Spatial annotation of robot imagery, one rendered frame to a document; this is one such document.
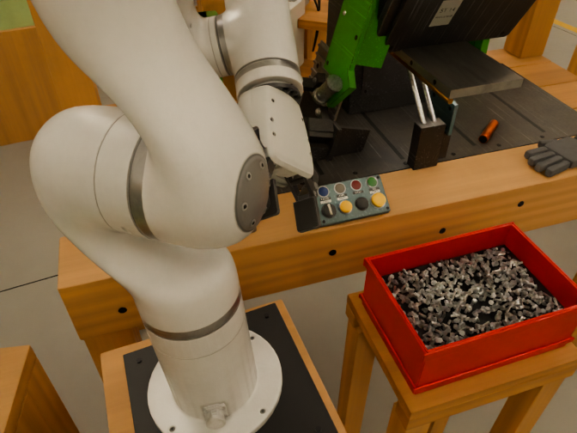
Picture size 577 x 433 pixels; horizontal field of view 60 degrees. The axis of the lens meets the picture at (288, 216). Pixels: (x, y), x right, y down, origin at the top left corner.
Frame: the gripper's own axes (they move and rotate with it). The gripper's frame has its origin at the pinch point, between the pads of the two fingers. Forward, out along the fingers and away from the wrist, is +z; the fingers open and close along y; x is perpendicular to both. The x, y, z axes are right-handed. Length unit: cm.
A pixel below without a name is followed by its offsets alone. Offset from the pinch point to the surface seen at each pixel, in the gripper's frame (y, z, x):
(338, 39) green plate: -40, -48, -4
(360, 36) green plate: -36, -43, 2
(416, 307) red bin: -36.7, 10.2, 1.2
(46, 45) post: -12, -63, -65
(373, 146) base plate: -59, -30, -8
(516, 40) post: -117, -73, 27
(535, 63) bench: -120, -64, 30
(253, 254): -28.5, -4.4, -25.3
